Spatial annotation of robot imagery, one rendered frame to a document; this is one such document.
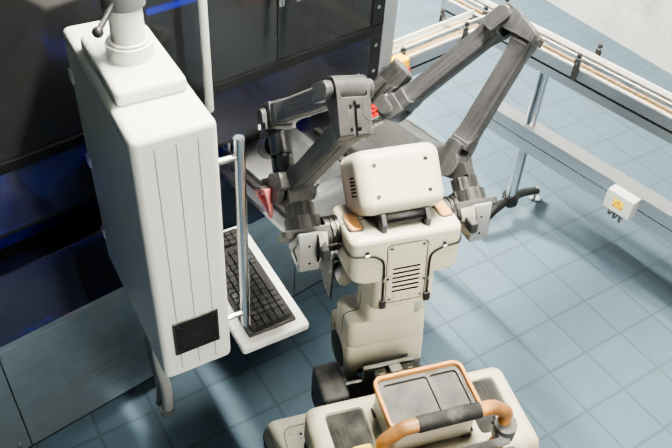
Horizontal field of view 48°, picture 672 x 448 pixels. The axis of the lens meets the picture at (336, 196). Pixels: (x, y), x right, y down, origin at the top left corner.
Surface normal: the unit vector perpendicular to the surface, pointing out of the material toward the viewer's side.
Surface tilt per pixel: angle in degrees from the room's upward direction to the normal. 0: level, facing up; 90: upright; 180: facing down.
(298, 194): 38
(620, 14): 90
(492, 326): 0
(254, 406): 0
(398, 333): 82
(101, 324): 90
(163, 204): 90
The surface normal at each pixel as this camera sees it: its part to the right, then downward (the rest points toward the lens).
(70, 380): 0.64, 0.53
